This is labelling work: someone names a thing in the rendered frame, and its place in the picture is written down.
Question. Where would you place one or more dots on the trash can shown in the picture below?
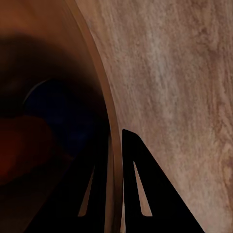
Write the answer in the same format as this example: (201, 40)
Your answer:
(42, 39)

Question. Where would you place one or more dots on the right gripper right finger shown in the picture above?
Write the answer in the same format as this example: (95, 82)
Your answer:
(170, 213)

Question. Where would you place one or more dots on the can of soda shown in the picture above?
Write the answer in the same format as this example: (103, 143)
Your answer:
(26, 143)
(72, 121)

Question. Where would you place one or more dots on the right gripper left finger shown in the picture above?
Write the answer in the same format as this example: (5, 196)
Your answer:
(59, 213)

